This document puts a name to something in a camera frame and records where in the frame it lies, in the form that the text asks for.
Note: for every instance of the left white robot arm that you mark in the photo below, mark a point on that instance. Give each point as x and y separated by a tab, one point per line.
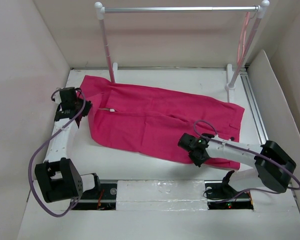
57	175

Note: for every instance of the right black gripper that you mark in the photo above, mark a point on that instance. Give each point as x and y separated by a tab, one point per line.
196	161

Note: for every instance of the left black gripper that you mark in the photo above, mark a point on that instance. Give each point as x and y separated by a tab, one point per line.
87	106

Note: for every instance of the pink plastic hanger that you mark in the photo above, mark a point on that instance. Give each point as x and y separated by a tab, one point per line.
242	38

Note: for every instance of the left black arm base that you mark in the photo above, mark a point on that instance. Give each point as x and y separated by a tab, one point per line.
98	195

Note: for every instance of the pink trousers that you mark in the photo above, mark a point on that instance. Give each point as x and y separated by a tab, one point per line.
151	120

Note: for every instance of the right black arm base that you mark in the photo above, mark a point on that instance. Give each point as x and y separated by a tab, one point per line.
221	196

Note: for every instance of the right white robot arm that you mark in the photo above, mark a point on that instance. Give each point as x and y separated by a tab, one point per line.
271	166

